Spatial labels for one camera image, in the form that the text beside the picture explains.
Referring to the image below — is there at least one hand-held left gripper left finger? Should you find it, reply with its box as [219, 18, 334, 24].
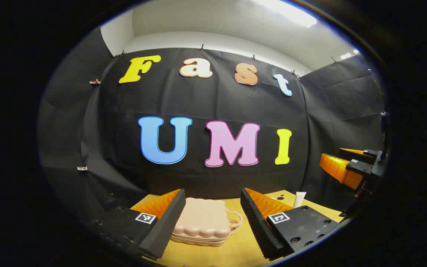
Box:
[87, 188, 186, 261]

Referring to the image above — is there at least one pink suitcase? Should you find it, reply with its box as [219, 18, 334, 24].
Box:
[171, 197, 244, 247]

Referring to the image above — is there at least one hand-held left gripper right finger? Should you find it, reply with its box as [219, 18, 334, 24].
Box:
[240, 188, 342, 261]

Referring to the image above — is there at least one white cosmetic tube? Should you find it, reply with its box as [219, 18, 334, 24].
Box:
[292, 191, 307, 209]

